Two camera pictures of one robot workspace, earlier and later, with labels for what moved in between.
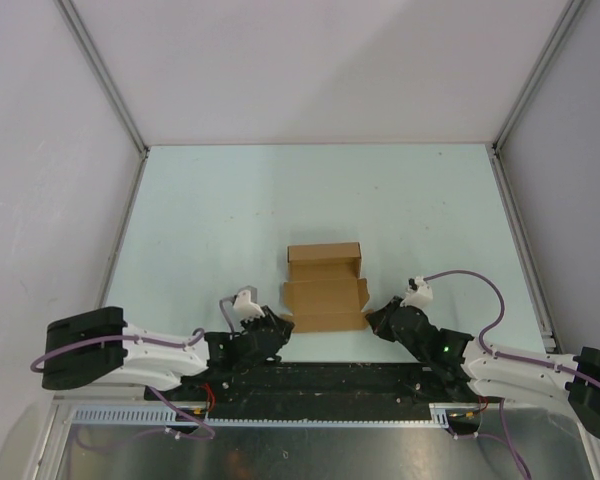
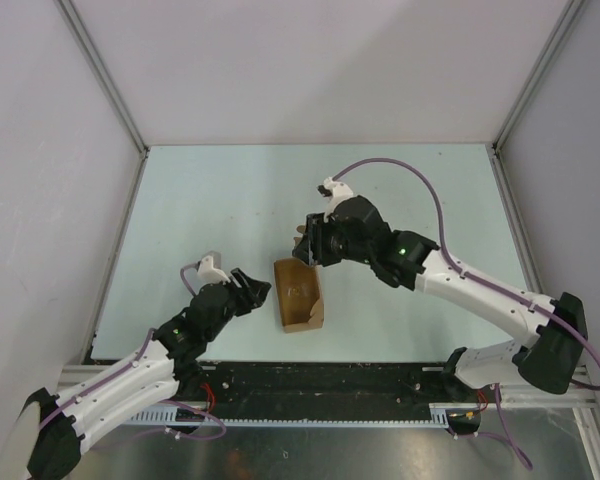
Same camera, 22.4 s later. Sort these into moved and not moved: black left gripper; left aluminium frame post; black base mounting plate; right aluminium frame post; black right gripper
Moved: black right gripper; black left gripper
Not moved: black base mounting plate; left aluminium frame post; right aluminium frame post
